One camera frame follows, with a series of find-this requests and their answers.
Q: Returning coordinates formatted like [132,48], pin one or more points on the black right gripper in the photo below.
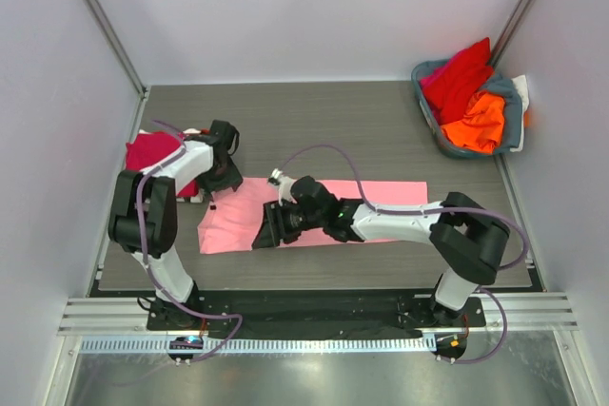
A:
[277,223]

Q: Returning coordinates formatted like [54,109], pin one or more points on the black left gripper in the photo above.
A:
[232,180]

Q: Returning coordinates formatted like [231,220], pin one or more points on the pink t shirt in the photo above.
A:
[234,218]

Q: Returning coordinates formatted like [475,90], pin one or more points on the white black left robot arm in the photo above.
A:
[143,221]

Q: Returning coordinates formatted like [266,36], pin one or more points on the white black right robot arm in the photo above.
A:
[469,241]

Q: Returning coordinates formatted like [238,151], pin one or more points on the folded crimson t shirt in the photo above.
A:
[162,154]

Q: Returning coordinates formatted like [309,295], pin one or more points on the teal laundry basket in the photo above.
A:
[419,72]

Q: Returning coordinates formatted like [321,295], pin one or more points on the red t shirt in basket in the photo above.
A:
[449,88]

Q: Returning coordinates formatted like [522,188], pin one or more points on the orange t shirt in basket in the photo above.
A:
[481,127]

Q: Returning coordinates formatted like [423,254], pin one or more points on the grey blue t shirt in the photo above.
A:
[512,138]

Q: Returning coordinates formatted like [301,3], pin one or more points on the white cloth in basket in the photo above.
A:
[521,86]

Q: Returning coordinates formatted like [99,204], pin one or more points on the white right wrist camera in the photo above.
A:
[282,183]

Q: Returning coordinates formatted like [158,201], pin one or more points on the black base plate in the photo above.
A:
[313,314]

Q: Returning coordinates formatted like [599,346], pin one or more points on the slotted cable duct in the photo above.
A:
[190,345]

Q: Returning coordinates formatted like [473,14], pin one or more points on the left aluminium frame post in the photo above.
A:
[100,17]

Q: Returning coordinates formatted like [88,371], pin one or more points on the aluminium frame post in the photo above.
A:
[100,17]
[525,2]

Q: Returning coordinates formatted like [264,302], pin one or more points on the right aluminium frame post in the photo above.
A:
[525,2]

